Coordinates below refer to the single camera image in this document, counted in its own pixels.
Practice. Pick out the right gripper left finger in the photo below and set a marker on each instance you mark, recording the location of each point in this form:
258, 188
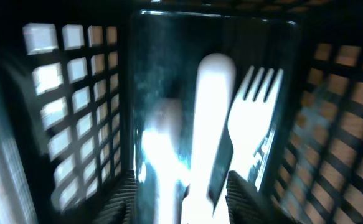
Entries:
119, 208

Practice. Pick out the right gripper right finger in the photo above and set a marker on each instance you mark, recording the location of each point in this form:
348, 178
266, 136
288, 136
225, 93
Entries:
247, 206

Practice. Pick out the white fork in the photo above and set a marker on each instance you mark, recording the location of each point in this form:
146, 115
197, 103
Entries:
214, 88
251, 115

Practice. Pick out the black plastic basket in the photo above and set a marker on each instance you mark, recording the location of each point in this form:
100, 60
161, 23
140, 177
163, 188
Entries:
310, 162

